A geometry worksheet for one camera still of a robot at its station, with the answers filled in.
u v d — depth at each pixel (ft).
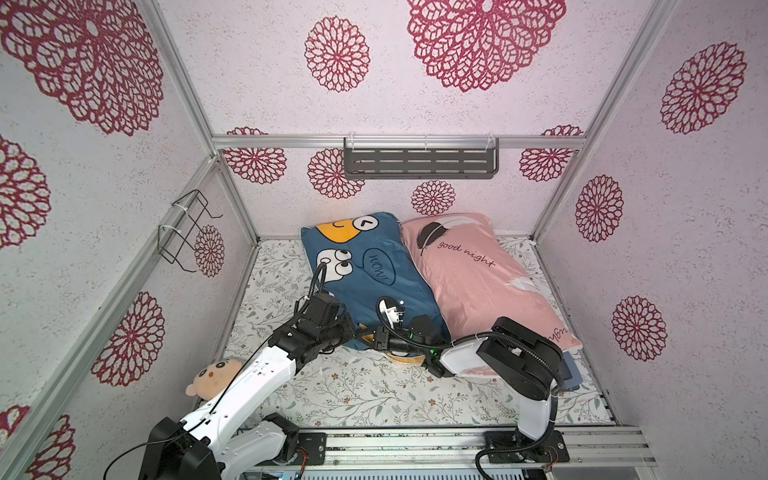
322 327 1.99
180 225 2.51
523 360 1.62
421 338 2.28
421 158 3.22
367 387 2.74
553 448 2.39
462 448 2.51
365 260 3.40
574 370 2.70
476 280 3.00
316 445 2.48
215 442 1.31
